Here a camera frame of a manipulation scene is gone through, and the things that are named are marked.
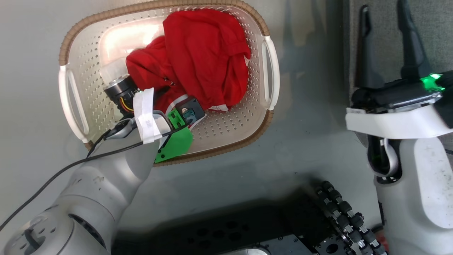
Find red jersey with logo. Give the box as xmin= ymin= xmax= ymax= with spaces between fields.
xmin=163 ymin=9 xmax=252 ymax=111

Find black cable drag chain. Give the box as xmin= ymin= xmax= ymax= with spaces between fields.
xmin=316 ymin=181 xmax=388 ymax=255

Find thin black cable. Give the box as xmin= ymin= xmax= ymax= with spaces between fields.
xmin=0 ymin=119 xmax=194 ymax=231

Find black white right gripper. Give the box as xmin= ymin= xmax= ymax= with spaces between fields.
xmin=345 ymin=0 xmax=453 ymax=139

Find white laundry basket brown rim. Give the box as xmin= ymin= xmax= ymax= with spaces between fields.
xmin=58 ymin=0 xmax=281 ymax=167

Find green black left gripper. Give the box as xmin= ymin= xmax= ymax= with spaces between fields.
xmin=154 ymin=96 xmax=206 ymax=164

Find white tape band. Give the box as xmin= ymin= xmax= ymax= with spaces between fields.
xmin=133 ymin=88 xmax=163 ymax=144

